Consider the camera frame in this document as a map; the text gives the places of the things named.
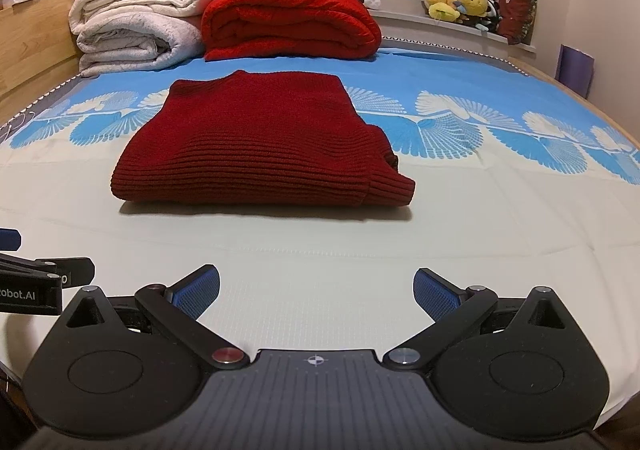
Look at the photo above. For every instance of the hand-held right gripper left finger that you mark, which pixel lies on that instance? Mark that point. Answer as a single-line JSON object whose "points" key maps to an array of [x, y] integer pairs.
{"points": [[197, 292]]}

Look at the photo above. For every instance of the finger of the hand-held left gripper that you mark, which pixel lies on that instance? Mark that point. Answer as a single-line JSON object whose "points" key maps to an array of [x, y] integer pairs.
{"points": [[75, 270], [9, 240]]}

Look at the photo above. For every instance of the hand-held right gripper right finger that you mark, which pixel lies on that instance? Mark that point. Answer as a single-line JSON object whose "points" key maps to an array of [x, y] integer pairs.
{"points": [[435, 292]]}

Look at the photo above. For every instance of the dark red knit sweater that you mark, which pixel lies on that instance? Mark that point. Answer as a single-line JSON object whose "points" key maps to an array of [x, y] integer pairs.
{"points": [[250, 145]]}

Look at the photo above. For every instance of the blue white patterned bed sheet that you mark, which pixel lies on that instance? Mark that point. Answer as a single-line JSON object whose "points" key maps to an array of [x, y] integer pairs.
{"points": [[320, 240]]}

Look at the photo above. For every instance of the white fluffy folded blanket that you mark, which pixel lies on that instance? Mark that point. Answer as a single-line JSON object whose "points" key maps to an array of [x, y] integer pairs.
{"points": [[125, 45]]}

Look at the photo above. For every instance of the purple folder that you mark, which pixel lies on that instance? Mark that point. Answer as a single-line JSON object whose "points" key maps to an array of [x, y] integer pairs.
{"points": [[575, 70]]}

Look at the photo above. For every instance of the white window sill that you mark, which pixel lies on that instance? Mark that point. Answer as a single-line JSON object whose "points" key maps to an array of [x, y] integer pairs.
{"points": [[415, 23]]}

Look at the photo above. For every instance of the yellow green plush toy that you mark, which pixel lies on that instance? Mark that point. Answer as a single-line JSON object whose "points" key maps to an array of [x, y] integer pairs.
{"points": [[442, 11]]}

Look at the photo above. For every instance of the red folded blanket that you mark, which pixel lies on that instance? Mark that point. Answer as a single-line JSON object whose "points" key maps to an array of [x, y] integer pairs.
{"points": [[285, 20]]}

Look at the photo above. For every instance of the dark red cushion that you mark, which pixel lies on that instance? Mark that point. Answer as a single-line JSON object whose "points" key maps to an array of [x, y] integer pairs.
{"points": [[517, 10]]}

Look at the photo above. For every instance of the yellow duck plush toy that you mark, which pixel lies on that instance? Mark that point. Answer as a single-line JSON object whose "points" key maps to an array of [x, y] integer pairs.
{"points": [[472, 0]]}

